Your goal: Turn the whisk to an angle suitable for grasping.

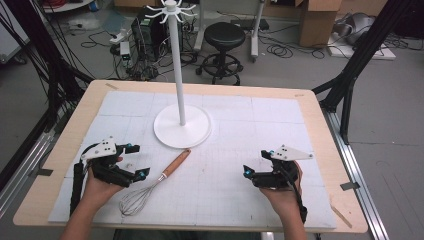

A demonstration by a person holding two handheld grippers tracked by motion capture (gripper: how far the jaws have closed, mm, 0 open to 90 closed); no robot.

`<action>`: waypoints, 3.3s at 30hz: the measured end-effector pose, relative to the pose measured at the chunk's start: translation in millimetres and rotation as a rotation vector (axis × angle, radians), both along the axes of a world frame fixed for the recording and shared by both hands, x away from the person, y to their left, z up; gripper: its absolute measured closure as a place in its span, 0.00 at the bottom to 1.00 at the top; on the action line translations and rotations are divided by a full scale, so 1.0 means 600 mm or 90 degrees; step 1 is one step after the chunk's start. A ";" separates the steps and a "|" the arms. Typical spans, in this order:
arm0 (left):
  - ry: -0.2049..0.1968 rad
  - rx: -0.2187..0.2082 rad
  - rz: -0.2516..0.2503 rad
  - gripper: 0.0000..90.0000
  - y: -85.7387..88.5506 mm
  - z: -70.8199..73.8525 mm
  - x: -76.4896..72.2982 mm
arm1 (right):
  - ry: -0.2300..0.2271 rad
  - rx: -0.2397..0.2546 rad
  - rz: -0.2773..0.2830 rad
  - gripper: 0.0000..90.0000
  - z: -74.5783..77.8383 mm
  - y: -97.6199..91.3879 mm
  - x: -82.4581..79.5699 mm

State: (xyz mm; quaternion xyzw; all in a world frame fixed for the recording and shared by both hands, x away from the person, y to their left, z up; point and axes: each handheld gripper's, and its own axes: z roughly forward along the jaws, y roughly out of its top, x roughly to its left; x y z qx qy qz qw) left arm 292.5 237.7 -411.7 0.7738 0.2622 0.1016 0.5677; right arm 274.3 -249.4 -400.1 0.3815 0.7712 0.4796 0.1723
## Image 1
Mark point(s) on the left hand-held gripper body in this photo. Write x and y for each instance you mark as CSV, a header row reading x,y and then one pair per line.
x,y
106,168

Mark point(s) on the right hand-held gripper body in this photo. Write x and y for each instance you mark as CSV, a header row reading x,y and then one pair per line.
x,y
276,178

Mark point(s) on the white hook stand rack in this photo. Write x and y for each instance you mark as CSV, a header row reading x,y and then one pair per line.
x,y
181,128

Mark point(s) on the person's left hand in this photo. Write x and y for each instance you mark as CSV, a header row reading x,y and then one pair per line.
x,y
98,190

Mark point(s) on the person's right hand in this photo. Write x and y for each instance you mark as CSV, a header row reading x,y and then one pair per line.
x,y
286,200

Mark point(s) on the white grid mat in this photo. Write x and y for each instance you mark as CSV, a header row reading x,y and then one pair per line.
x,y
233,173

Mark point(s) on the black tape piece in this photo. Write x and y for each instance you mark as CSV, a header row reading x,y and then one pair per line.
x,y
45,172
350,186

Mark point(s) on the thin wooden stick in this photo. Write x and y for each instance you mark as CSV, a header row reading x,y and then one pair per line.
x,y
341,216

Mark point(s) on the person's dark clothed lap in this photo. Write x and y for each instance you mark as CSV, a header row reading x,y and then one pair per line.
x,y
186,235

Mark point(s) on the white power adapter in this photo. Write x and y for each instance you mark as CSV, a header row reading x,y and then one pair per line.
x,y
125,53

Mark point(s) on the white power strip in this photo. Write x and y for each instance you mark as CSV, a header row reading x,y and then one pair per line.
x,y
120,36

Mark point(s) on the black computer tower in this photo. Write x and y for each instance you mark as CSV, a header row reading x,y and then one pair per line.
x,y
150,36

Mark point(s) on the white stand leg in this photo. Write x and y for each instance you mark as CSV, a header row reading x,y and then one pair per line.
x,y
200,30
256,36

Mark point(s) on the black round stool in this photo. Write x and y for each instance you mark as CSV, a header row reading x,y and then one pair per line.
x,y
224,35

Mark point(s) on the flat black box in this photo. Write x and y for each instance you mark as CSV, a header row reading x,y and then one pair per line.
x,y
263,24

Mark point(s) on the large cardboard box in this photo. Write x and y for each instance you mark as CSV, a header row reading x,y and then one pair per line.
x,y
315,23

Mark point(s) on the white flat floor board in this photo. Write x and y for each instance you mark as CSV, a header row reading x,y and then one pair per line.
x,y
376,53

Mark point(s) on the grey bundled cover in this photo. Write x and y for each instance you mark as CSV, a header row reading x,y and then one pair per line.
x,y
358,28

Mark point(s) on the white round table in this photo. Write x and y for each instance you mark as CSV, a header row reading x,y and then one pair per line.
x,y
66,5

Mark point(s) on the aluminium rail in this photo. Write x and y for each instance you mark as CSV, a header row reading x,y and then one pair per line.
x,y
23,170
356,173

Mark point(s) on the black metal frame strut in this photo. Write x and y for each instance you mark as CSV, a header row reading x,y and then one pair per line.
x,y
50,66
363,53

